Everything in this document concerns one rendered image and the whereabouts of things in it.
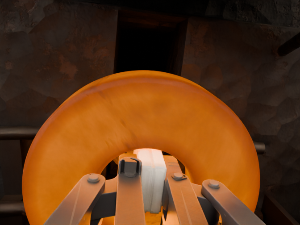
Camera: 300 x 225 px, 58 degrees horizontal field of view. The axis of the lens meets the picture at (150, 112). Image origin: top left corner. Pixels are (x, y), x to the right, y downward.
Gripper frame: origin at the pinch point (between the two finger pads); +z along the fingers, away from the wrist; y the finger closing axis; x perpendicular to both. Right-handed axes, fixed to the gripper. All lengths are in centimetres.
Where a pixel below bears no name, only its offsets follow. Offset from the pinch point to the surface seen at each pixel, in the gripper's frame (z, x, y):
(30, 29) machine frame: 7.3, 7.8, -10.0
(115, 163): 10.1, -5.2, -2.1
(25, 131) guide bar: 5.6, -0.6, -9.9
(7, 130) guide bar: 5.6, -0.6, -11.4
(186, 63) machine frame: 7.2, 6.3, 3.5
